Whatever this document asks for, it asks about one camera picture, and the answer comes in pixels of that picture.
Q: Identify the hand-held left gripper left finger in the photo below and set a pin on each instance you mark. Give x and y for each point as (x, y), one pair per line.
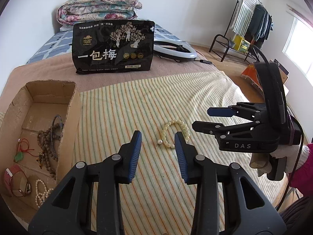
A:
(135, 151)

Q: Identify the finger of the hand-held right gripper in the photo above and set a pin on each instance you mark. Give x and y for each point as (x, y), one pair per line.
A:
(215, 128)
(220, 112)

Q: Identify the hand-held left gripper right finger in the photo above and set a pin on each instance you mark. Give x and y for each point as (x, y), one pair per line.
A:
(181, 156)

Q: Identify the dark thin bangle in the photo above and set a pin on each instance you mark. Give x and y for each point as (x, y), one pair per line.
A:
(58, 116)

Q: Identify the cardboard box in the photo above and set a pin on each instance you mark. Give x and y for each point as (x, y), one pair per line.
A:
(49, 95)

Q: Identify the red wristband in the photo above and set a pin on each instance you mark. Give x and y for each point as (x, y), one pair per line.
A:
(9, 176)

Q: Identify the person's right forearm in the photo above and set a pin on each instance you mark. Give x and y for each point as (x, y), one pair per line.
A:
(305, 171)

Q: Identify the person's right hand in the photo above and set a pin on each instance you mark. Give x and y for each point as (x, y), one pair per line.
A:
(293, 156)

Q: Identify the orange cloth covered table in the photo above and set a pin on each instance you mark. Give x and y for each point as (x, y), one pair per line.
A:
(250, 74)

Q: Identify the striped yellow blanket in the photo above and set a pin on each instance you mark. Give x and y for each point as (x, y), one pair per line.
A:
(151, 98)

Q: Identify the yellow box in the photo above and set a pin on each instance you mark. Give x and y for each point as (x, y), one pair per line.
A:
(242, 44)

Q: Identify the black metal clothes rack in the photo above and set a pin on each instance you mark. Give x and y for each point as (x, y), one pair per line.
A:
(218, 36)

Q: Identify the dark ribbed cloth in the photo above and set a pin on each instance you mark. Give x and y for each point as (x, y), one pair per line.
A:
(298, 215)

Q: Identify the dark hanging clothes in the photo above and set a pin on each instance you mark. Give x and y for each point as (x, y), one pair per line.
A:
(260, 24)

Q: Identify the green striped towel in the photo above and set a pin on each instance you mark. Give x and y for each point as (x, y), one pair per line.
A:
(244, 12)

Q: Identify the black snack bag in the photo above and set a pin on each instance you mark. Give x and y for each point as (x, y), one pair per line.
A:
(112, 51)

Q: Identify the bright window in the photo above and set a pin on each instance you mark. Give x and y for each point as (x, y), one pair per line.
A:
(300, 46)

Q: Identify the pinkish brown blanket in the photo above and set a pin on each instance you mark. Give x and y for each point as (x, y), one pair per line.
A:
(49, 72)

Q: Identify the blue checked bedsheet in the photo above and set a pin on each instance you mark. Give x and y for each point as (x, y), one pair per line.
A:
(49, 46)

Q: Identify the folded floral quilt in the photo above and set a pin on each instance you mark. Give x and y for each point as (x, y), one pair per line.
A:
(97, 5)

